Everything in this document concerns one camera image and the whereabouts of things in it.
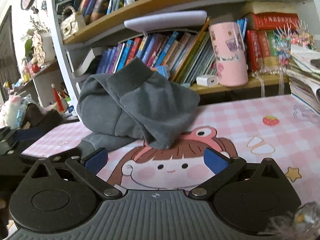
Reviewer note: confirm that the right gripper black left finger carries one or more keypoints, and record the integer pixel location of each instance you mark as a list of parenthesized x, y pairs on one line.
[(56, 197)]

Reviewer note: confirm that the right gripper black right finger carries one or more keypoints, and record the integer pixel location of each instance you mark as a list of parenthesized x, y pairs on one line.
[(245, 196)]

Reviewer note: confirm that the grey sweatshirt garment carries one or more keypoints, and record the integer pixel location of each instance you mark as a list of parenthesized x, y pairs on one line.
[(134, 103)]

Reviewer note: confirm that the white plush toy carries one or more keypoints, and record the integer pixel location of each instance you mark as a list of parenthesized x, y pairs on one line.
[(10, 112)]

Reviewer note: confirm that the red tassel ornament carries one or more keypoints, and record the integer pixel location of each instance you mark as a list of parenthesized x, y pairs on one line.
[(57, 99)]

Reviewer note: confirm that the white side shelf unit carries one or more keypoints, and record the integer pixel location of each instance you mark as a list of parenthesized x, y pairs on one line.
[(39, 86)]

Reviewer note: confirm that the pink checked cartoon desk mat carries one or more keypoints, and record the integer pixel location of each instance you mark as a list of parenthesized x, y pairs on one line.
[(275, 127)]

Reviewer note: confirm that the white quilted small handbag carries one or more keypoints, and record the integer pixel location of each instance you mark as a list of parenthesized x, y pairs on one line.
[(72, 24)]

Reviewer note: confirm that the stack of papers and booklets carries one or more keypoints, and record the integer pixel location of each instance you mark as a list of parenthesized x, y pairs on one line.
[(303, 75)]

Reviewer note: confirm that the row of colourful upright books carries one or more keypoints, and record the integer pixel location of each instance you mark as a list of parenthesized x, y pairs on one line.
[(181, 56)]

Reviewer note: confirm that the pink sticker-covered tumbler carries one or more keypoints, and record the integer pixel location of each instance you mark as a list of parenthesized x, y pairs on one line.
[(229, 50)]

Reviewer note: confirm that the red thick dictionaries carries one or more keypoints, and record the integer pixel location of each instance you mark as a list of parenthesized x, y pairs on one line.
[(260, 38)]

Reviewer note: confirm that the white flat lamp head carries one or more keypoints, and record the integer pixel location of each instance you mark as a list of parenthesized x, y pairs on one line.
[(167, 20)]

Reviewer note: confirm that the wooden and white bookshelf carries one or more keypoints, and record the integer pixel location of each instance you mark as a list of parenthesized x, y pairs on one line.
[(110, 29)]

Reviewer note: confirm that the furry grey keychain charm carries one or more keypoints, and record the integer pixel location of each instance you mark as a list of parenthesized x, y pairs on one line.
[(303, 224)]

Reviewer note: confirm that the white usb wall charger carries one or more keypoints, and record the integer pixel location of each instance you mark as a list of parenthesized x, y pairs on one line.
[(207, 80)]

